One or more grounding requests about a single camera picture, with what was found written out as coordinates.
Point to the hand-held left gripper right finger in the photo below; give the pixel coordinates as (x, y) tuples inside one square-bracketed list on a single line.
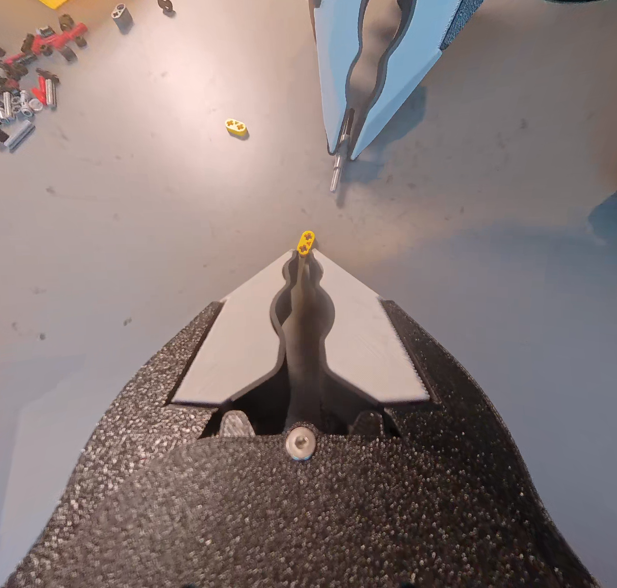
[(371, 347)]

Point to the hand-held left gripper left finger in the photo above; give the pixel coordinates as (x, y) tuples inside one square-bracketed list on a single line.
[(231, 347)]

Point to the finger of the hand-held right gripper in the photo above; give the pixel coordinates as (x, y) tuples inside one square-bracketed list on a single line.
[(337, 43), (414, 43)]

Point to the yellow two-hole brick piece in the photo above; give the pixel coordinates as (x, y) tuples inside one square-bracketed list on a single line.
[(236, 127), (306, 242)]

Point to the grey axle pin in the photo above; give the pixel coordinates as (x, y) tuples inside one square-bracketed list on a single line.
[(336, 168)]

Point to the grey desk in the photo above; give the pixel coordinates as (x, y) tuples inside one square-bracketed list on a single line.
[(144, 236)]

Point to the black connector piece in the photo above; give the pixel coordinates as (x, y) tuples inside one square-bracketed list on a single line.
[(165, 4)]

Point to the grey connector piece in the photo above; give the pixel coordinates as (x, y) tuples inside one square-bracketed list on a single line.
[(121, 14)]

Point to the pile of loose building pieces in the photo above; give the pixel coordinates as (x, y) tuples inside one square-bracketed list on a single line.
[(48, 38)]

